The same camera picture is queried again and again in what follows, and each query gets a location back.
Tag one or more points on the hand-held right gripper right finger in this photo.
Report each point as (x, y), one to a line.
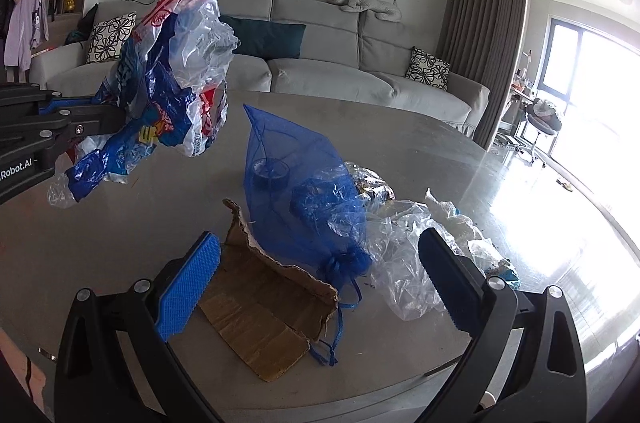
(445, 275)

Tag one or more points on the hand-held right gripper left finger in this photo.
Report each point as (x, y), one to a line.
(192, 285)

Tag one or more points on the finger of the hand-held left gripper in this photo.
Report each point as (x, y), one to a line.
(30, 94)
(90, 123)

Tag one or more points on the white paper towel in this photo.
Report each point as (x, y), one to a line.
(450, 215)

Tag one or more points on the blue red printed plastic bag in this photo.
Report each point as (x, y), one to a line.
(160, 103)

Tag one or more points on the clear crumpled plastic wrap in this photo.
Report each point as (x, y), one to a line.
(400, 263)

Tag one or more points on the purple hanging garment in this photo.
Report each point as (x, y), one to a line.
(25, 28)

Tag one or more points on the torn brown cardboard piece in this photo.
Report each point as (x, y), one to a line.
(260, 308)

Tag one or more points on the dark cushion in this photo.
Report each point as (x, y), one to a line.
(82, 28)

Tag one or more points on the black white floral pillow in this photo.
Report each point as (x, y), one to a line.
(110, 38)
(427, 68)

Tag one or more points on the crumpled foil wrapper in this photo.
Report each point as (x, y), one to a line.
(372, 185)

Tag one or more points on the dark tape roll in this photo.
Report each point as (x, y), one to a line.
(270, 171)

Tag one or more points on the small yellow floor object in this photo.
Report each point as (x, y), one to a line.
(566, 186)

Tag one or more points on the round stool with cloth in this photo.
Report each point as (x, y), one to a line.
(542, 118)

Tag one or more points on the teal pillow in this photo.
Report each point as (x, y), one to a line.
(270, 38)

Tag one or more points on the cluttered side table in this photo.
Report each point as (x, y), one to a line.
(522, 78)

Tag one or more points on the large balcony window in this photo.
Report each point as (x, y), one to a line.
(590, 93)

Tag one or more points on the grey fabric sofa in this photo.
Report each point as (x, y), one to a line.
(320, 78)

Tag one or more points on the brown pleated curtain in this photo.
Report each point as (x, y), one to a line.
(485, 28)

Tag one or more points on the grey plush toy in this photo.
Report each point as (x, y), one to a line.
(360, 0)

